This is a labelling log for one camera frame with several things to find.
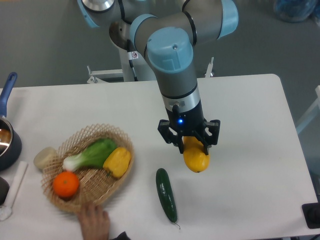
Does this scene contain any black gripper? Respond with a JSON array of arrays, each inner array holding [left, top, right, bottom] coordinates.
[[157, 101, 221, 155]]

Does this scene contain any yellow mango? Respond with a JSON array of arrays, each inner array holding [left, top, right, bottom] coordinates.
[[183, 136, 210, 173]]

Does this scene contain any woven wicker basket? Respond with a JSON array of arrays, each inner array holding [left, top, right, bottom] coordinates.
[[41, 123, 135, 213]]

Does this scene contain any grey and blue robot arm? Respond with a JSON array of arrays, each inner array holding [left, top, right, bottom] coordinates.
[[77, 0, 239, 154]]

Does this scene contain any dark sleeve forearm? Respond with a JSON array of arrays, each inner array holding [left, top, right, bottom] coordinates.
[[111, 231, 131, 240]]

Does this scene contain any person's bare hand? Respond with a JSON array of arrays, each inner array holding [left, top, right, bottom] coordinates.
[[77, 202, 111, 240]]

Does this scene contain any dark green cucumber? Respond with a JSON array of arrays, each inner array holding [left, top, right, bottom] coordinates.
[[155, 168, 181, 230]]

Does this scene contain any yellow bell pepper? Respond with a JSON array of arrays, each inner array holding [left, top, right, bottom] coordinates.
[[103, 147, 132, 179]]

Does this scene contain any green bok choy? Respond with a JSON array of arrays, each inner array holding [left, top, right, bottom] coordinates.
[[62, 138, 117, 172]]

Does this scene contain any orange fruit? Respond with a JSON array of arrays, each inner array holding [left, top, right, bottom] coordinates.
[[52, 171, 80, 198]]

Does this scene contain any beige round lid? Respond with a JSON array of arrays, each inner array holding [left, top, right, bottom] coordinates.
[[33, 146, 57, 170]]

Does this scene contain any black device at right edge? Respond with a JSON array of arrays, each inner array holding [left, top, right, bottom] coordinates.
[[301, 202, 320, 229]]

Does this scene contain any clear plastic container with blue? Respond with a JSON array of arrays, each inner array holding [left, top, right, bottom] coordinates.
[[273, 0, 319, 23]]

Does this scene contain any black object at left edge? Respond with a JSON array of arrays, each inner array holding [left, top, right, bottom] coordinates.
[[0, 177, 10, 205]]

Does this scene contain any white spoon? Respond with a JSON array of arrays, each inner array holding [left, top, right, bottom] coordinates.
[[0, 161, 28, 222]]

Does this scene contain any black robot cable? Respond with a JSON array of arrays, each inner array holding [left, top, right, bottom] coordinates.
[[126, 39, 139, 82]]

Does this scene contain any white frame at right edge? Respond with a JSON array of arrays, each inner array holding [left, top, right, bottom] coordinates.
[[295, 85, 320, 135]]

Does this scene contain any blue-handled dark saucepan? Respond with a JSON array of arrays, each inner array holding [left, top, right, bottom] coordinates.
[[0, 72, 22, 171]]

